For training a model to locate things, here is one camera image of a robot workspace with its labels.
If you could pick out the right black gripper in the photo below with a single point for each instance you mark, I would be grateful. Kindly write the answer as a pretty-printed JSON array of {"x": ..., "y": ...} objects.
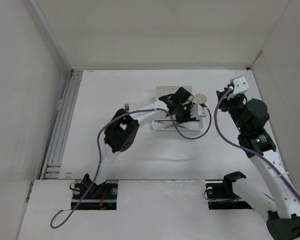
[{"x": 225, "y": 101}]

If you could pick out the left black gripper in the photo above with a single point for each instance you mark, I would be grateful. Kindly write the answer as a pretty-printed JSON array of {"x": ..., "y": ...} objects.
[{"x": 188, "y": 117}]

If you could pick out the long black chopstick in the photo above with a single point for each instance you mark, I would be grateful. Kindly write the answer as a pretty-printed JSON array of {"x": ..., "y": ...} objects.
[{"x": 177, "y": 121}]

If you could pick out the silver metal chopstick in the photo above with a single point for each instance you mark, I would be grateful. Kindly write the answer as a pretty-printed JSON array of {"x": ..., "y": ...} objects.
[{"x": 167, "y": 125}]

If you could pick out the pale translucent chopstick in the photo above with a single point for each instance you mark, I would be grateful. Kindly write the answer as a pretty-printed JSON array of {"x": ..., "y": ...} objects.
[{"x": 176, "y": 126}]

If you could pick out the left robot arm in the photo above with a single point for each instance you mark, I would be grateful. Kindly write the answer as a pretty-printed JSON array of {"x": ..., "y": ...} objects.
[{"x": 119, "y": 134}]

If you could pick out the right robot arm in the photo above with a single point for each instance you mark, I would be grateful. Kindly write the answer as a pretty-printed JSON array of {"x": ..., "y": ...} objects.
[{"x": 280, "y": 209}]

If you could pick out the white round cup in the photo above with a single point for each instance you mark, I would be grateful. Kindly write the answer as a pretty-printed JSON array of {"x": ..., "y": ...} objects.
[{"x": 200, "y": 99}]

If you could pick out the white perforated deep box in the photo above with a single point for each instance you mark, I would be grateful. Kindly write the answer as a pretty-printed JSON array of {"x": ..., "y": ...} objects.
[{"x": 163, "y": 93}]

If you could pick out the white shallow mesh basket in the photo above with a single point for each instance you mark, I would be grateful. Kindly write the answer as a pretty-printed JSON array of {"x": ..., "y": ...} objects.
[{"x": 195, "y": 126}]

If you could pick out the brown wooden fork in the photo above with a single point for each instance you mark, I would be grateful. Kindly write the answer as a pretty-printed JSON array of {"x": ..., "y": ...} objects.
[{"x": 126, "y": 107}]

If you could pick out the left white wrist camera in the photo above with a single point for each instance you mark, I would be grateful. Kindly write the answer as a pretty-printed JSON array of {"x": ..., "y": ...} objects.
[{"x": 199, "y": 111}]

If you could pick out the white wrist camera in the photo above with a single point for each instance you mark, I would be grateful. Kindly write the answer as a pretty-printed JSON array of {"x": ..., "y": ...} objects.
[
  {"x": 238, "y": 86},
  {"x": 199, "y": 111}
]

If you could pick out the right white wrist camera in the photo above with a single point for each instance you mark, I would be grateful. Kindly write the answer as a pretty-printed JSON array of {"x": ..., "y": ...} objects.
[{"x": 238, "y": 86}]

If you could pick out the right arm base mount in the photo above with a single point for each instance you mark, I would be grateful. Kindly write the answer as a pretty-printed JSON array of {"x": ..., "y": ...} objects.
[{"x": 220, "y": 196}]

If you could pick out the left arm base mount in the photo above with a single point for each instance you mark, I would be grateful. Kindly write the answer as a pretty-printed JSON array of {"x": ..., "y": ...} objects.
[{"x": 103, "y": 199}]

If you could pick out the aluminium frame rail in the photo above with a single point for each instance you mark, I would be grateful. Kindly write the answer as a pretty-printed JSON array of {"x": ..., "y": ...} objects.
[{"x": 55, "y": 148}]

